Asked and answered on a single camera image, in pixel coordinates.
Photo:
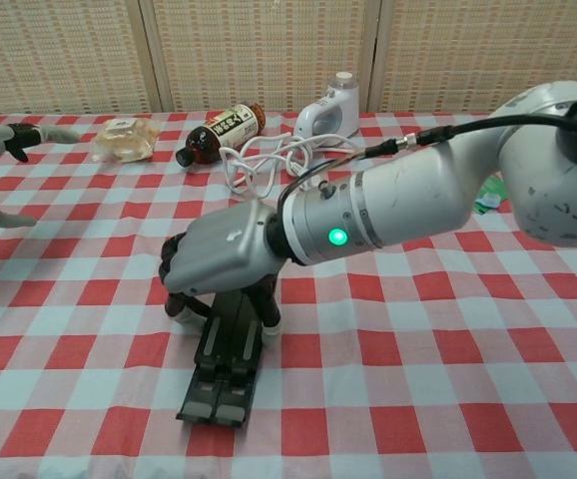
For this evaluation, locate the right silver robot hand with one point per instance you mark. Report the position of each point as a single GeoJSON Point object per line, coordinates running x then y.
{"type": "Point", "coordinates": [218, 249]}

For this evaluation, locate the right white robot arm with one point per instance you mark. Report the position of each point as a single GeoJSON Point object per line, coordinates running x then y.
{"type": "Point", "coordinates": [418, 199]}

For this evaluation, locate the black folding laptop stand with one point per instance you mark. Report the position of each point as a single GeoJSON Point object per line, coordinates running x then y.
{"type": "Point", "coordinates": [223, 349]}

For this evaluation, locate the green foil sachet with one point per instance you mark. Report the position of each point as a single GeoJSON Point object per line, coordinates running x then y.
{"type": "Point", "coordinates": [493, 187]}

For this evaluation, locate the brown tea bottle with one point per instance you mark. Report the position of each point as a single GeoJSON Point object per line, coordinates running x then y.
{"type": "Point", "coordinates": [218, 132]}

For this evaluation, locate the clear snack bag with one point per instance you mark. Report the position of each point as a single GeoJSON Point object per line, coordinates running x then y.
{"type": "Point", "coordinates": [126, 140]}

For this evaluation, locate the bamboo screen panel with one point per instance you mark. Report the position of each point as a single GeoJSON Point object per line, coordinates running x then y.
{"type": "Point", "coordinates": [468, 45]}
{"type": "Point", "coordinates": [263, 50]}
{"type": "Point", "coordinates": [59, 55]}

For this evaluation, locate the white handheld steam iron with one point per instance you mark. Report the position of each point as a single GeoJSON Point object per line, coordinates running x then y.
{"type": "Point", "coordinates": [343, 107]}

